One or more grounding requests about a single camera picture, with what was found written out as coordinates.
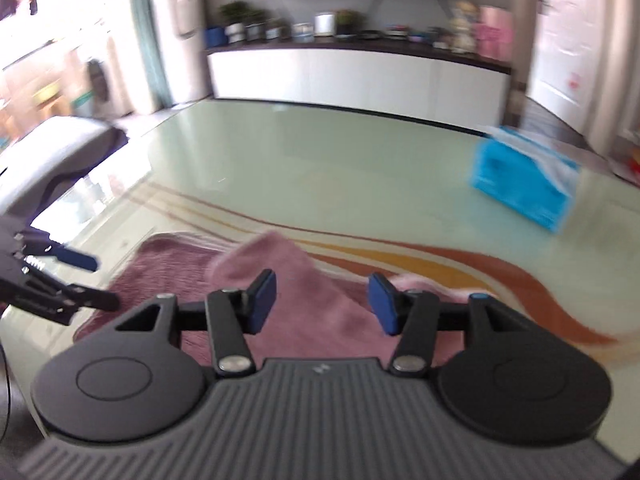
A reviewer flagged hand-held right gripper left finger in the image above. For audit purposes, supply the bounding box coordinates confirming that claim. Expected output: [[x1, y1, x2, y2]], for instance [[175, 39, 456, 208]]
[[115, 268, 278, 378]]

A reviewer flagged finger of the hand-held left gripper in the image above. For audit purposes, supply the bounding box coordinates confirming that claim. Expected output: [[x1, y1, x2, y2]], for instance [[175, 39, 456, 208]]
[[0, 267, 121, 323], [15, 237, 99, 272]]

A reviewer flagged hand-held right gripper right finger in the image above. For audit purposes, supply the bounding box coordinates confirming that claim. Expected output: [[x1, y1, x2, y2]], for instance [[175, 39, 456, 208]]
[[367, 272, 526, 378]]

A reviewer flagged pink towel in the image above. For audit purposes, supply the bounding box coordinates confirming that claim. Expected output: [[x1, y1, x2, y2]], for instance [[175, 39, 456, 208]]
[[77, 231, 476, 367]]

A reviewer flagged grey fabric chair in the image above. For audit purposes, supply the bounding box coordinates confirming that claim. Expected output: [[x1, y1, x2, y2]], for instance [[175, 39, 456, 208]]
[[0, 116, 130, 233]]

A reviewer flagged blue tissue box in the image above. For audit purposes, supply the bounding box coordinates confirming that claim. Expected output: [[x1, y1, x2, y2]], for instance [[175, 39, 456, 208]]
[[467, 126, 582, 233]]

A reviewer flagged white TV cabinet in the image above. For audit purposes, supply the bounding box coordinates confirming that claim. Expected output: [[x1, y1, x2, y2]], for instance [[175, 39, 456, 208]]
[[205, 42, 514, 126]]

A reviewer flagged green curtain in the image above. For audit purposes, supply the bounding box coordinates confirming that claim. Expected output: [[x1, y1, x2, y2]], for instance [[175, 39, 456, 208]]
[[124, 0, 171, 113]]

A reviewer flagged standing air conditioner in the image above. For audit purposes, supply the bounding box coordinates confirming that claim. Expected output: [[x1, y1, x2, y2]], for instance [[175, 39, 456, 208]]
[[150, 0, 213, 107]]

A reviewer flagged small potted plant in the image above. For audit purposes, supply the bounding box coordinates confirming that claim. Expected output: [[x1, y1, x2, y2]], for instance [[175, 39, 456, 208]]
[[265, 17, 291, 41], [245, 10, 268, 41]]

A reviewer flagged potted plant in white pot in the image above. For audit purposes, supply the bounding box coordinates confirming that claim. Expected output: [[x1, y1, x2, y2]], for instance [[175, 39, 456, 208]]
[[218, 1, 251, 44]]

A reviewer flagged grass plant in dark pot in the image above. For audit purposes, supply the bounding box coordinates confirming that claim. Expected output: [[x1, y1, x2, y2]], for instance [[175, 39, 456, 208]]
[[334, 9, 366, 41]]

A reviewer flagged doll bouquet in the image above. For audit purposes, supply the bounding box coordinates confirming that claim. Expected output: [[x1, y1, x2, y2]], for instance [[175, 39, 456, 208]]
[[446, 1, 478, 54]]

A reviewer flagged pink gift box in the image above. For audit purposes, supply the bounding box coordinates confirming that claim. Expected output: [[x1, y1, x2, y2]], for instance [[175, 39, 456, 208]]
[[474, 6, 516, 59]]

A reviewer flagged white door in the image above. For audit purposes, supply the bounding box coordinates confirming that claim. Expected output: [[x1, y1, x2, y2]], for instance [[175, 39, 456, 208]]
[[529, 0, 640, 143]]

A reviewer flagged black cable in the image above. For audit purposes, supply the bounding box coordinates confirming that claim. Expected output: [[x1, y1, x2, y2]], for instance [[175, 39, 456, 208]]
[[0, 347, 13, 446]]

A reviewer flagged white photo frame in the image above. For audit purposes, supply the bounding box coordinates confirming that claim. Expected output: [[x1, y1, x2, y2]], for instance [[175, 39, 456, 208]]
[[313, 11, 337, 38]]

